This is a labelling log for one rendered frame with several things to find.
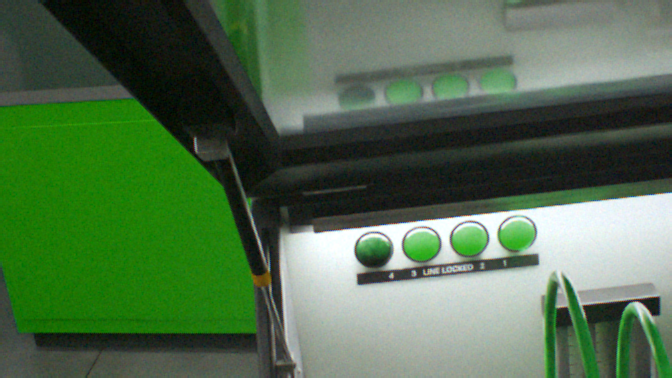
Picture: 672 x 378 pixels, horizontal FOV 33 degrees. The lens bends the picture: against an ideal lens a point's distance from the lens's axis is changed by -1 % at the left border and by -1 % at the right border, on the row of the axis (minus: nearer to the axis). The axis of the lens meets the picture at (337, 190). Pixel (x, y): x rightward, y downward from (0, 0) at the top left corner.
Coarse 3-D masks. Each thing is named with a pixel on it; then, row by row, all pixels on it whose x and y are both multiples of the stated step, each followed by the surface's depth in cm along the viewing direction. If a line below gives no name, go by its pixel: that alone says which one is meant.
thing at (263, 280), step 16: (224, 160) 107; (224, 176) 108; (240, 192) 110; (240, 208) 112; (240, 224) 113; (256, 240) 116; (256, 256) 117; (256, 272) 119; (272, 304) 124; (272, 320) 126; (288, 352) 130; (288, 368) 132
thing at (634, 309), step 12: (624, 312) 127; (636, 312) 121; (648, 312) 120; (624, 324) 129; (648, 324) 118; (624, 336) 131; (648, 336) 117; (660, 336) 116; (624, 348) 132; (660, 348) 115; (624, 360) 134; (660, 360) 114; (624, 372) 135; (660, 372) 113
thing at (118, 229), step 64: (0, 0) 373; (0, 64) 382; (64, 64) 377; (0, 128) 392; (64, 128) 387; (128, 128) 381; (0, 192) 402; (64, 192) 396; (128, 192) 391; (192, 192) 386; (0, 256) 413; (64, 256) 407; (128, 256) 401; (192, 256) 395; (64, 320) 418; (128, 320) 412; (192, 320) 406
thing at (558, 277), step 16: (560, 272) 122; (544, 304) 133; (576, 304) 115; (544, 320) 135; (576, 320) 113; (544, 336) 137; (576, 336) 112; (544, 352) 139; (592, 352) 110; (592, 368) 109
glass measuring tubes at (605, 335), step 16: (608, 288) 145; (624, 288) 144; (640, 288) 144; (560, 304) 142; (592, 304) 142; (608, 304) 142; (624, 304) 142; (656, 304) 142; (560, 320) 143; (592, 320) 143; (608, 320) 143; (560, 336) 144; (592, 336) 144; (608, 336) 146; (640, 336) 144; (560, 352) 145; (576, 352) 147; (608, 352) 147; (640, 352) 145; (560, 368) 146; (576, 368) 148; (608, 368) 148; (640, 368) 146
